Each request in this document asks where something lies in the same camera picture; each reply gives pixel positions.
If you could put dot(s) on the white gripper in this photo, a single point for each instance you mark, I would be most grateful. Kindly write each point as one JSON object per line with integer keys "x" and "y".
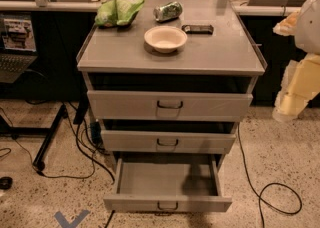
{"x": 308, "y": 28}

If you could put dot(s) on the grey bottom drawer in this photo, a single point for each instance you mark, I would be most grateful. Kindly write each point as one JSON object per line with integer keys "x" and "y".
{"x": 164, "y": 182}

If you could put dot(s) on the grey drawer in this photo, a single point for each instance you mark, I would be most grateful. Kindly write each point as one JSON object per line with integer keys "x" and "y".
{"x": 164, "y": 182}
{"x": 167, "y": 142}
{"x": 181, "y": 106}

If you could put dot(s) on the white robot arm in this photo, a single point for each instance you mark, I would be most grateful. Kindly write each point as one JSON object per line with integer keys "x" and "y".
{"x": 307, "y": 35}

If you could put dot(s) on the grey metal drawer cabinet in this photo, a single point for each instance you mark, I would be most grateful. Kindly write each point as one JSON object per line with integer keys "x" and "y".
{"x": 119, "y": 59}

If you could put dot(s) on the grey top drawer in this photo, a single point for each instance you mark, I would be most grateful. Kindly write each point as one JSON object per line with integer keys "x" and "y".
{"x": 181, "y": 106}

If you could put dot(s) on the grey middle drawer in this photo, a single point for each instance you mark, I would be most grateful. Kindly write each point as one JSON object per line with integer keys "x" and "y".
{"x": 167, "y": 142}

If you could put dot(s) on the black rectangular device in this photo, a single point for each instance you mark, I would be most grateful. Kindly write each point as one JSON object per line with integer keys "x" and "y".
{"x": 198, "y": 29}

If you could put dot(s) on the white paper bowl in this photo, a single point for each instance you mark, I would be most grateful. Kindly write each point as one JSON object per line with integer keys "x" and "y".
{"x": 165, "y": 39}

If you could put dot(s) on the green soda can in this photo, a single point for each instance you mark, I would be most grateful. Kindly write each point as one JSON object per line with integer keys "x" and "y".
{"x": 168, "y": 12}

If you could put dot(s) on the green chip bag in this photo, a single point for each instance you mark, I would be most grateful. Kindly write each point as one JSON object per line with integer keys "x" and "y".
{"x": 118, "y": 12}

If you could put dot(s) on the open laptop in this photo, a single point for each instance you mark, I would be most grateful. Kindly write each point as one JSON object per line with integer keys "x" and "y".
{"x": 17, "y": 45}

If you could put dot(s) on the black desk stand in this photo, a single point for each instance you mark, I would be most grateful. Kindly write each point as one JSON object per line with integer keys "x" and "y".
{"x": 46, "y": 133}

